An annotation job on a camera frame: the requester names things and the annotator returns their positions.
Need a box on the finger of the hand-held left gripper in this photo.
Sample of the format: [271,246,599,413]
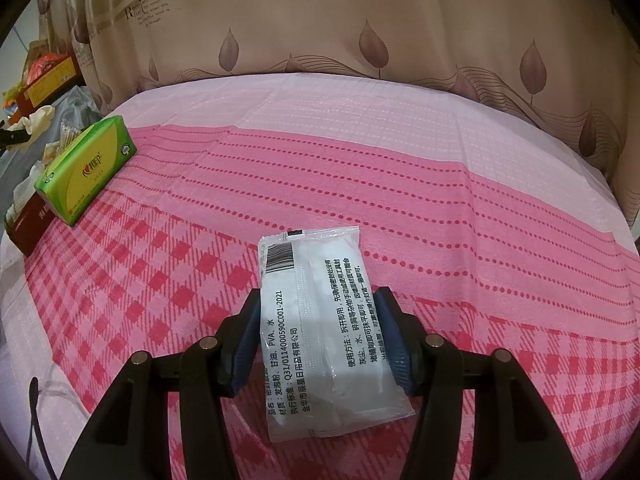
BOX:
[0,129,32,150]

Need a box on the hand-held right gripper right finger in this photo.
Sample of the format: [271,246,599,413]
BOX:
[374,286,583,480]

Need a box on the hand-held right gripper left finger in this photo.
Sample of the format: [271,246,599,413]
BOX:
[60,287,265,480]

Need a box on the cream cloth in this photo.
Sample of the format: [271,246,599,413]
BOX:
[24,105,56,134]

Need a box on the white plastic packet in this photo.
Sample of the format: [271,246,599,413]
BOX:
[256,225,417,433]

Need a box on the red and gold tin box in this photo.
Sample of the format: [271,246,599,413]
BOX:
[4,197,66,256]

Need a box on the orange cardboard box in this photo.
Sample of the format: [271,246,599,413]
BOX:
[22,55,78,106]

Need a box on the grey plastic bag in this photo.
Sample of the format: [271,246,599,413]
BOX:
[0,85,108,231]

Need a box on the green tissue pack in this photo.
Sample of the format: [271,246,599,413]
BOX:
[34,115,138,227]

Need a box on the red orange bag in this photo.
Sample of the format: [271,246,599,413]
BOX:
[27,51,66,78]

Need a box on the dark wooden furniture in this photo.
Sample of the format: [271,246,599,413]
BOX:
[607,85,640,246]

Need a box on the beige leaf print curtain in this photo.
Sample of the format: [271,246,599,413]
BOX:
[70,0,631,176]

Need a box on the black cable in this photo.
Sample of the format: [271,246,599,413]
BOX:
[27,377,58,480]

